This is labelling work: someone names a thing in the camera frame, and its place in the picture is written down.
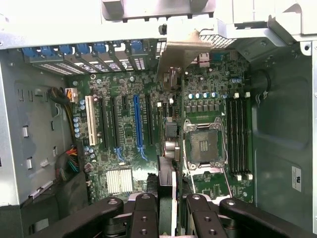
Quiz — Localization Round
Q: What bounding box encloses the metal socket cover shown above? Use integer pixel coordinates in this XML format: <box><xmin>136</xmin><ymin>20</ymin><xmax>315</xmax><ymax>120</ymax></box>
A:
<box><xmin>189</xmin><ymin>167</ymin><xmax>235</xmax><ymax>200</ymax></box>

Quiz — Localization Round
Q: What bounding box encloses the silver chipset heatsink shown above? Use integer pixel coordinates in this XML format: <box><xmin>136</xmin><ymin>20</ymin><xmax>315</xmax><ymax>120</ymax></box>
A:
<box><xmin>106</xmin><ymin>168</ymin><xmax>134</xmax><ymax>195</ymax></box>

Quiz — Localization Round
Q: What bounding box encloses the CPU socket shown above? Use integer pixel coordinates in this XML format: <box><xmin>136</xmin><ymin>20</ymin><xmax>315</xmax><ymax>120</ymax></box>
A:
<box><xmin>183</xmin><ymin>117</ymin><xmax>228</xmax><ymax>171</ymax></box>

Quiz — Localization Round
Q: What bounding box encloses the black plastic shroud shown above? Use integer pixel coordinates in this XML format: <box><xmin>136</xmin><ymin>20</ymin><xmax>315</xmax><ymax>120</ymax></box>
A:
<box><xmin>21</xmin><ymin>171</ymin><xmax>90</xmax><ymax>238</ymax></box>

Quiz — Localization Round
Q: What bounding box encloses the green motherboard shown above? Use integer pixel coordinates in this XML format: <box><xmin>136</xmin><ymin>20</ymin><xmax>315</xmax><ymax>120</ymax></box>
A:
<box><xmin>64</xmin><ymin>48</ymin><xmax>255</xmax><ymax>205</ymax></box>

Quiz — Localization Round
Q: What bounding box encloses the black RAM slot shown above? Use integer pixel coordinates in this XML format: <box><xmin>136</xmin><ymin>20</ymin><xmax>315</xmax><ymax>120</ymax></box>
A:
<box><xmin>244</xmin><ymin>91</ymin><xmax>253</xmax><ymax>181</ymax></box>
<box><xmin>226</xmin><ymin>93</ymin><xmax>234</xmax><ymax>174</ymax></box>
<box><xmin>239</xmin><ymin>93</ymin><xmax>246</xmax><ymax>176</ymax></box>
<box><xmin>232</xmin><ymin>92</ymin><xmax>240</xmax><ymax>180</ymax></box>

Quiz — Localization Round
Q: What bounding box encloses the blue expansion slot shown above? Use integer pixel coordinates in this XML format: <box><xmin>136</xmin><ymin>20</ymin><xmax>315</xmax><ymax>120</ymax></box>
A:
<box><xmin>133</xmin><ymin>95</ymin><xmax>144</xmax><ymax>150</ymax></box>

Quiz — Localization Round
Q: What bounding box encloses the long black expansion slot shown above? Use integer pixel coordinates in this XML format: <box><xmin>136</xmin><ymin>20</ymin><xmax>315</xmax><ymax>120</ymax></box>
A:
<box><xmin>145</xmin><ymin>95</ymin><xmax>155</xmax><ymax>146</ymax></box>
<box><xmin>99</xmin><ymin>96</ymin><xmax>109</xmax><ymax>150</ymax></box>
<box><xmin>110</xmin><ymin>96</ymin><xmax>120</xmax><ymax>147</ymax></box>

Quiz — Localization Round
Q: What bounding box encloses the white expansion slot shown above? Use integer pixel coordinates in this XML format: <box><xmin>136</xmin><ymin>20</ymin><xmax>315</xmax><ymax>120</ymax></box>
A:
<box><xmin>85</xmin><ymin>95</ymin><xmax>98</xmax><ymax>146</ymax></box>

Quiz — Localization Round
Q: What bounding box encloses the dark grey PC case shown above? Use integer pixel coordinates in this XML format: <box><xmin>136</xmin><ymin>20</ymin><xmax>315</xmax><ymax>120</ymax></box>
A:
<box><xmin>0</xmin><ymin>0</ymin><xmax>317</xmax><ymax>238</ymax></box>

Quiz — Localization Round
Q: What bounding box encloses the small finned heatsink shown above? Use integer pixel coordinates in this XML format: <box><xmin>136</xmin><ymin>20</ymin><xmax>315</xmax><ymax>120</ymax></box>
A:
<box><xmin>197</xmin><ymin>51</ymin><xmax>211</xmax><ymax>68</ymax></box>

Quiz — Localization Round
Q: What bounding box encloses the coloured wire bundle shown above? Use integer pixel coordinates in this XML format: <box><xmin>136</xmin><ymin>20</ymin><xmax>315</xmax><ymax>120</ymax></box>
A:
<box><xmin>55</xmin><ymin>146</ymin><xmax>82</xmax><ymax>182</ymax></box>

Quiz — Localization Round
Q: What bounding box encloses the power wire with white plug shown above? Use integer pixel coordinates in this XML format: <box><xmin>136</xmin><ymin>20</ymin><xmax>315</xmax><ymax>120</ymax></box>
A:
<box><xmin>48</xmin><ymin>86</ymin><xmax>80</xmax><ymax>149</ymax></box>

